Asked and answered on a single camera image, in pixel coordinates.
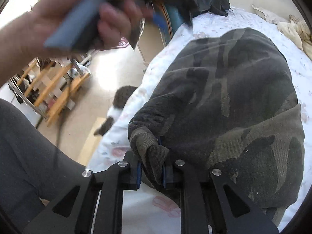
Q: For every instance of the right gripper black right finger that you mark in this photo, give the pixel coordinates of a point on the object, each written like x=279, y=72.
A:
x=211, y=203

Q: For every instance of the person leg in black trousers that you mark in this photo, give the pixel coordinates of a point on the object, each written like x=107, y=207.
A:
x=32, y=168

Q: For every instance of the person left hand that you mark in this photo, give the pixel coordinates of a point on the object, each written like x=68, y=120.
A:
x=114, y=23

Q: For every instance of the camouflage cargo pants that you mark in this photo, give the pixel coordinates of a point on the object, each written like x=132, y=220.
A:
x=227, y=102

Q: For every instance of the wooden bedside cabinet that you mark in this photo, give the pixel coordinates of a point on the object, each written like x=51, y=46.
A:
x=155, y=38

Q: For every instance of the person left forearm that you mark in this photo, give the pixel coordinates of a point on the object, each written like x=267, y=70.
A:
x=22, y=40

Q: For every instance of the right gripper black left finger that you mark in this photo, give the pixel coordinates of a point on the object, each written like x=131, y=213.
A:
x=93, y=204

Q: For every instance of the white floral bed sheet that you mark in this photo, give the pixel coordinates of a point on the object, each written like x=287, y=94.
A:
x=148, y=211

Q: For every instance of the grey white cat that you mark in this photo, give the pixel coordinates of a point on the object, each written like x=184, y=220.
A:
x=120, y=99

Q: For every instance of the wooden chair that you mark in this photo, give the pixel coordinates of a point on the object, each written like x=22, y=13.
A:
x=49, y=86

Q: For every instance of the beige crumpled duvet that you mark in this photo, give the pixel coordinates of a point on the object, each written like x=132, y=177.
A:
x=295, y=29

